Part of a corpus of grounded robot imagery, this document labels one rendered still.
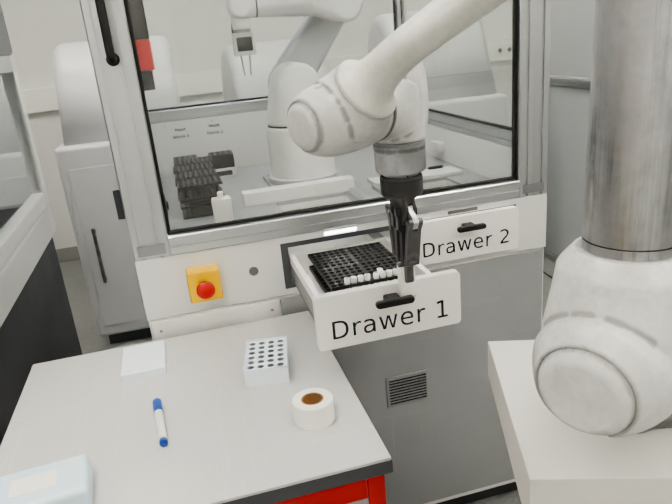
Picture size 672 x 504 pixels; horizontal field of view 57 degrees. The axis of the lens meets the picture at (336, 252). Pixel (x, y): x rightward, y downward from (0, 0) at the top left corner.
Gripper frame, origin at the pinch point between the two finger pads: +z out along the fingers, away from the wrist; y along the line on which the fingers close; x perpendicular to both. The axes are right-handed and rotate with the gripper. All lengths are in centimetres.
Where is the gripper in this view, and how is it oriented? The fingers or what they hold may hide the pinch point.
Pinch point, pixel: (406, 280)
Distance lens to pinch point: 116.0
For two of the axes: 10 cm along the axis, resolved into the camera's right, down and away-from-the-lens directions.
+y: -2.6, -3.0, 9.2
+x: -9.6, 1.7, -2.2
